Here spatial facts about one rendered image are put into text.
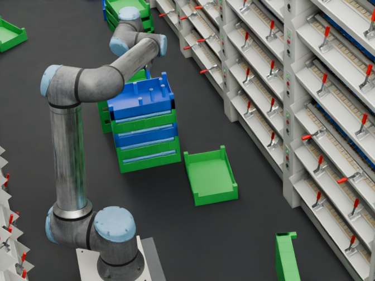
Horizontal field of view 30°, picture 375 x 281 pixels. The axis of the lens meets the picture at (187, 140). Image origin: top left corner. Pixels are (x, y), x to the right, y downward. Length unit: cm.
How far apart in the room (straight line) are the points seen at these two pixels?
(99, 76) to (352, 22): 85
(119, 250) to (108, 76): 68
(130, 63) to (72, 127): 32
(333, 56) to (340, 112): 20
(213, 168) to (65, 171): 101
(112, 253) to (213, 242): 53
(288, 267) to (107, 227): 69
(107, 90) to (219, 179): 107
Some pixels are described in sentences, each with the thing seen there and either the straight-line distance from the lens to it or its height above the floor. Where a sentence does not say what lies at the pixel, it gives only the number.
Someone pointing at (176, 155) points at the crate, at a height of 4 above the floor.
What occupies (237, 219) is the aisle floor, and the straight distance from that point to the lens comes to 311.
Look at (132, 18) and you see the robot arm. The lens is 298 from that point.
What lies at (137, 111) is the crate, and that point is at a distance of 320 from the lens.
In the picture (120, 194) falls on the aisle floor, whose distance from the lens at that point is 330.
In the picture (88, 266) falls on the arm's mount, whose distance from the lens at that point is 287.
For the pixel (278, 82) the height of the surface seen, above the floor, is 54.
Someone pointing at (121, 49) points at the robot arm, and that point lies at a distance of 292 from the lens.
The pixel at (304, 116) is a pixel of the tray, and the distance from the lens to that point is 279.
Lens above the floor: 221
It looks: 39 degrees down
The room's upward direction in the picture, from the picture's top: 6 degrees counter-clockwise
